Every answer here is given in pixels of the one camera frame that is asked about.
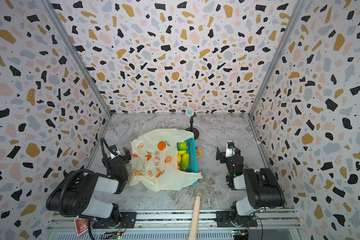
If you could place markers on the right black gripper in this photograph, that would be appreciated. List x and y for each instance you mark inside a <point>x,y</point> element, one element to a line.
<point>223,155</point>

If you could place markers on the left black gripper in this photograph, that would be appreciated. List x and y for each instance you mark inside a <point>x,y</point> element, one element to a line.
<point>125,155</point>

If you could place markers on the cream plastic bag orange print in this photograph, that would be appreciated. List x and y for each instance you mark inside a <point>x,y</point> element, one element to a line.
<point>153,158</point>

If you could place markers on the green yellow mango toy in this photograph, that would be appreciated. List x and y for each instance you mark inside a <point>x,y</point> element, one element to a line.
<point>185,162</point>

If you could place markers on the green apple toy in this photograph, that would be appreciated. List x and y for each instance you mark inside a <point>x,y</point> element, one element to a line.
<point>183,146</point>

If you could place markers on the yellow banana toy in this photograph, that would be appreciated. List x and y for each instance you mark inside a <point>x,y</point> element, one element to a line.
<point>180,154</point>

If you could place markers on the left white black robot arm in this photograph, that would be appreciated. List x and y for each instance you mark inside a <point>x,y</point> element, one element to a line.
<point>74,196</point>

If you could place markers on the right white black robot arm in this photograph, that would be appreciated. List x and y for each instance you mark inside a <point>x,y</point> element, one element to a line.
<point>261,187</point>

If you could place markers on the pink yellow toy sticker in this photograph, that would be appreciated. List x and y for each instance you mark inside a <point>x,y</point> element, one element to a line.
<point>199,152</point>

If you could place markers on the teal plastic basket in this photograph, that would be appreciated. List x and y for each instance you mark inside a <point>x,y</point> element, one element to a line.
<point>192,175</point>

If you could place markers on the black stand round mirror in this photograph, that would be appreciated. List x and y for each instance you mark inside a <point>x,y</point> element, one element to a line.
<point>191,113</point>

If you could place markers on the red label tag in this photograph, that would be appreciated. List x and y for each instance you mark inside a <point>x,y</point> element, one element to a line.
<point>81,225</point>

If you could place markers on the wooden stick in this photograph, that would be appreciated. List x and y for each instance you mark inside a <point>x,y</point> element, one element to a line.
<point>195,219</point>

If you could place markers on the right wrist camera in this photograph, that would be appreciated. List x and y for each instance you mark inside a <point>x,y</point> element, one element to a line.
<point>230,149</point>

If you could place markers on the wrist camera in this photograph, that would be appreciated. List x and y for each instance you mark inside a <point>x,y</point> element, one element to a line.
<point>114,151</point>
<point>230,149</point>

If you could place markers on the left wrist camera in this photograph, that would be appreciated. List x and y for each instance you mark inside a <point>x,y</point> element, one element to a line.
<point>114,151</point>

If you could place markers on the aluminium rail base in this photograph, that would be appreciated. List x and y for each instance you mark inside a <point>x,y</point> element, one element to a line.
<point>276,224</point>

